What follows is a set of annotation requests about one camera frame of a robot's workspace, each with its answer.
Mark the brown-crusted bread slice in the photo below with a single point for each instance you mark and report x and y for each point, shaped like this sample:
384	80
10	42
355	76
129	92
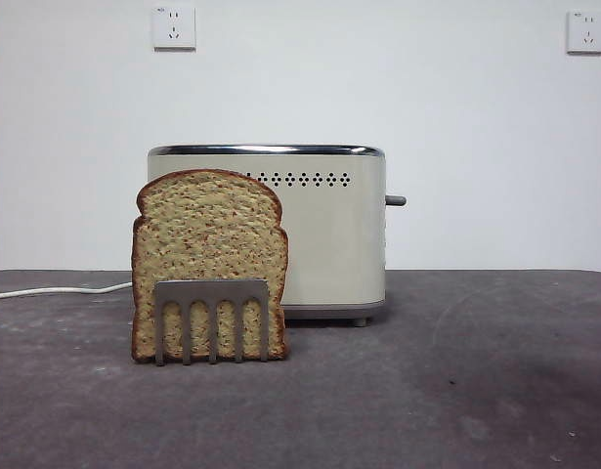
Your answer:
207	234

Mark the grey toaster lever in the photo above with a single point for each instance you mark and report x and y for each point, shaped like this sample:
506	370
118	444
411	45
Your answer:
397	200

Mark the cream and steel toaster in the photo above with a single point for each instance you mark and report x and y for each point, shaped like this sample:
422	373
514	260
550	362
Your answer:
334	244

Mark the steel toast rack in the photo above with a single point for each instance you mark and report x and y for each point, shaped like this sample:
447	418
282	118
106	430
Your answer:
212	289

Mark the white wall socket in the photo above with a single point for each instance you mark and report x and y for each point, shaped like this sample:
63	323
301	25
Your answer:
174	28
587	32

